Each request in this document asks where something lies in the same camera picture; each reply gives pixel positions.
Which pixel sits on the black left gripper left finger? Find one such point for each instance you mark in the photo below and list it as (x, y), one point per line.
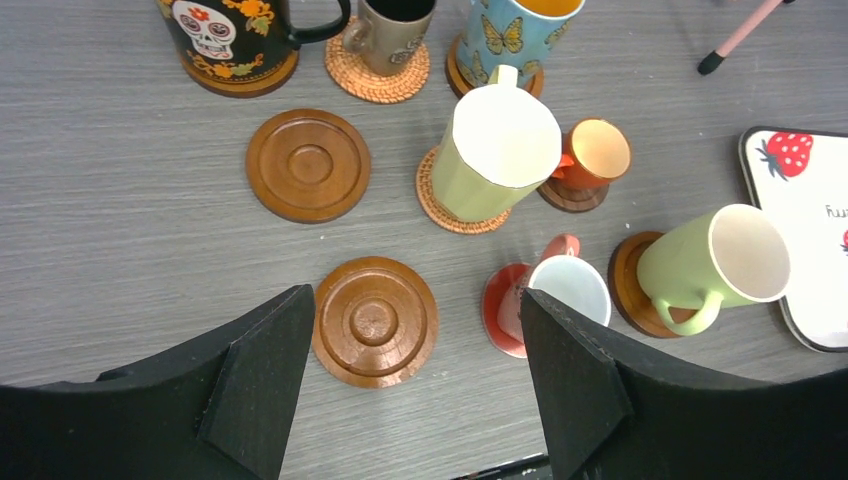
(218, 406)

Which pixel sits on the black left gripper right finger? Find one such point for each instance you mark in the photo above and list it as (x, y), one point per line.
(614, 408)

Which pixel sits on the small white cup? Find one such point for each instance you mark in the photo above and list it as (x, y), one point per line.
(574, 282)

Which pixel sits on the red apple paper coaster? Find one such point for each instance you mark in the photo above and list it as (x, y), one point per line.
(500, 308)

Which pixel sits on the brown ringed coaster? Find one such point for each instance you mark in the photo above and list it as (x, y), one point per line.
(376, 322)
(308, 166)
(460, 87)
(626, 285)
(238, 80)

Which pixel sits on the cream green mug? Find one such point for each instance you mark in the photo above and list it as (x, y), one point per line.
(732, 257)

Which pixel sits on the dark walnut coaster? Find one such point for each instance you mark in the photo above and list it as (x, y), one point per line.
(555, 193)

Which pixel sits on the small orange cup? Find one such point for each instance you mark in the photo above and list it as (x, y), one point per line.
(595, 153)

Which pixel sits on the pale yellow green mug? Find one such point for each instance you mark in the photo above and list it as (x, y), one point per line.
(500, 144)

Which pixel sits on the woven rattan coaster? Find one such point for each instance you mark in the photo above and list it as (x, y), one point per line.
(439, 214)
(352, 75)

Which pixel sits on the black floral mug red inside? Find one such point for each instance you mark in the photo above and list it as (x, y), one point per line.
(236, 31)

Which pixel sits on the blue butterfly plate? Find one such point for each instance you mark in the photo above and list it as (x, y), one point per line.
(518, 33)

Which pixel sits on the black small cup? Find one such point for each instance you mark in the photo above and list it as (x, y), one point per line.
(387, 33)

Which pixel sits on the white tray black rim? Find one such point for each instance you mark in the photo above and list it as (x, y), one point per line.
(799, 179)

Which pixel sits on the pink music stand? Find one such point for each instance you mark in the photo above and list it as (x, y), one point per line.
(715, 58)

